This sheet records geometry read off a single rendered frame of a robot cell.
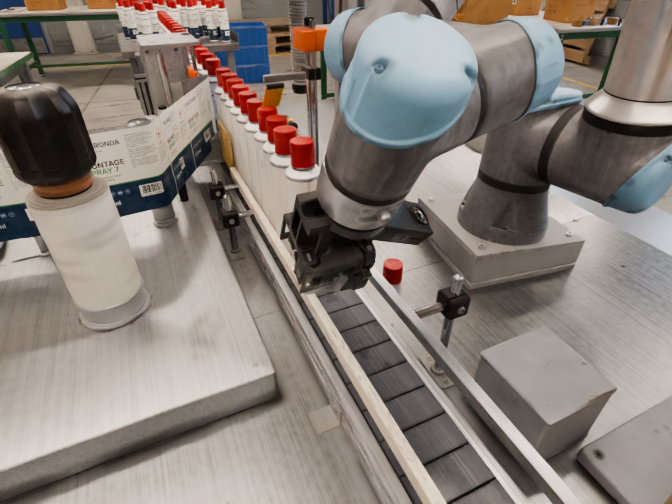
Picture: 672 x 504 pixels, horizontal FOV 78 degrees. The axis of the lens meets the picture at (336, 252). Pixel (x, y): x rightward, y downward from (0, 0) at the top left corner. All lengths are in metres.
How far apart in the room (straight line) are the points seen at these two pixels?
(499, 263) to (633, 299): 0.22
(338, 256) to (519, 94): 0.21
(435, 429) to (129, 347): 0.38
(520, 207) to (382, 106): 0.50
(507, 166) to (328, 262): 0.38
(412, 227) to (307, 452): 0.28
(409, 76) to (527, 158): 0.45
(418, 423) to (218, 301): 0.32
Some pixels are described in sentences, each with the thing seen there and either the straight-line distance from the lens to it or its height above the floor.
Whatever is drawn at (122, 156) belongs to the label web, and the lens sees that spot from 0.76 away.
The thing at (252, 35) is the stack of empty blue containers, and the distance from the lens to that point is 5.50.
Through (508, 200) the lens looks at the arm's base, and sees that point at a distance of 0.71.
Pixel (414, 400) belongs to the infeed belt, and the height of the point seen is 0.88.
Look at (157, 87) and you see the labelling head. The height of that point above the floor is 1.05.
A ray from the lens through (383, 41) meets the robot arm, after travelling 0.26.
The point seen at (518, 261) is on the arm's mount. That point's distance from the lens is 0.75.
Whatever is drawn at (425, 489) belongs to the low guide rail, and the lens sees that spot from 0.41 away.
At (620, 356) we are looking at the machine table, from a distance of 0.71.
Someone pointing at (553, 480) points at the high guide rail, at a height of 0.96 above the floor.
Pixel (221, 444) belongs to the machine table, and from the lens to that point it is 0.54.
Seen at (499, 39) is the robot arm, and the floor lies 1.24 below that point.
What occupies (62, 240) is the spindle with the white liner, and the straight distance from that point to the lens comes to 0.56.
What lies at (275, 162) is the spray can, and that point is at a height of 1.04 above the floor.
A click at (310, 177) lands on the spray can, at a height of 1.04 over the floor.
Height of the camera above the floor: 1.28
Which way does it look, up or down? 36 degrees down
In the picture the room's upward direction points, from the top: straight up
